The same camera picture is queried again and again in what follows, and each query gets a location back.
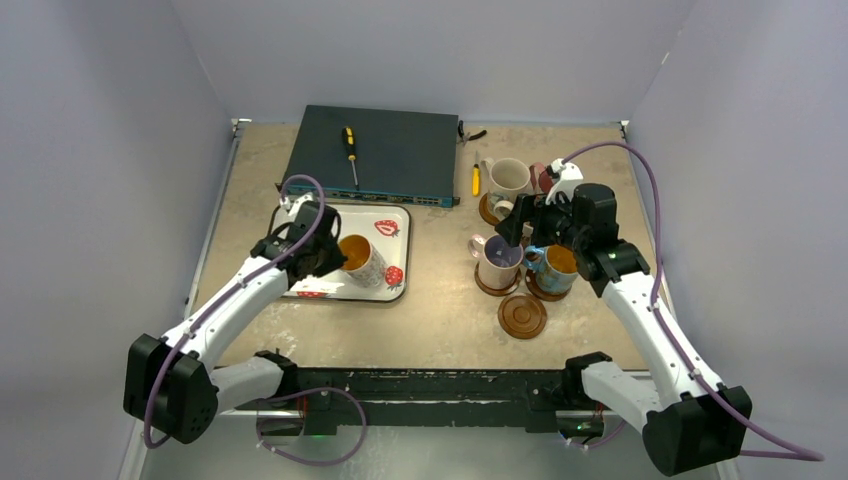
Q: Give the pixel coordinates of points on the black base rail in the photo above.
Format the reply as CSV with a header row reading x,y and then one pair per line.
x,y
537,401

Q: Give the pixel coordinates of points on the black yellow long screwdriver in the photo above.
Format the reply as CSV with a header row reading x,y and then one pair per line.
x,y
349,143

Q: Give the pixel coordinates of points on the small yellow screwdriver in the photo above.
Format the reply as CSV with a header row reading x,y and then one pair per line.
x,y
476,176

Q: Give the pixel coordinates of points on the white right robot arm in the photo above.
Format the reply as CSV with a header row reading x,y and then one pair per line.
x,y
689,418

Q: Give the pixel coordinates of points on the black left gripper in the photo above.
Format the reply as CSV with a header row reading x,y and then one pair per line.
x,y
333,263

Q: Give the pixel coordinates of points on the pink mug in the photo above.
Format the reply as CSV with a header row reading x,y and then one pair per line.
x,y
541,181

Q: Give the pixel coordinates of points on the blue butterfly mug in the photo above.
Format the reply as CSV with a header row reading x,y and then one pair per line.
x,y
555,267

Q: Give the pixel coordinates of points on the wooden coaster front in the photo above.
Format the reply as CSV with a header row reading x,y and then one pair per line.
x,y
522,316

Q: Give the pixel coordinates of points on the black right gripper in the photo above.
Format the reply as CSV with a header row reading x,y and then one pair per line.
x,y
530,216

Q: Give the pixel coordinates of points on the black handled pliers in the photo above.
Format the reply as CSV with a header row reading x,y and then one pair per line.
x,y
464,137

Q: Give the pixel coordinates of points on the white strawberry tray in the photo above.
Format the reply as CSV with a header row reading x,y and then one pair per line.
x,y
387,227

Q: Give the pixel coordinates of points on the purple interior mug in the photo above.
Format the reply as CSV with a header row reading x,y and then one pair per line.
x,y
497,258

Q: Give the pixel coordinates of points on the wooden coaster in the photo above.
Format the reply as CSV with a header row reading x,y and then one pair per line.
x,y
488,211
502,292
522,316
537,291

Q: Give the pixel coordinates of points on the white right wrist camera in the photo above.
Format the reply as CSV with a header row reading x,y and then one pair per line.
x,y
565,177

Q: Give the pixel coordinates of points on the cream floral mug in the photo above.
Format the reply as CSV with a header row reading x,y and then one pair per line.
x,y
507,178

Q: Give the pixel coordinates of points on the orange interior mug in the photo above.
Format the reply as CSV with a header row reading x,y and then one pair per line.
x,y
364,264

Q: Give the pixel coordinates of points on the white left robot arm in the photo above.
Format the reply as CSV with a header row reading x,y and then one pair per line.
x,y
173,382

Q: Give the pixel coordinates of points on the dark network switch box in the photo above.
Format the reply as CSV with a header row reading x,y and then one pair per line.
x,y
402,157

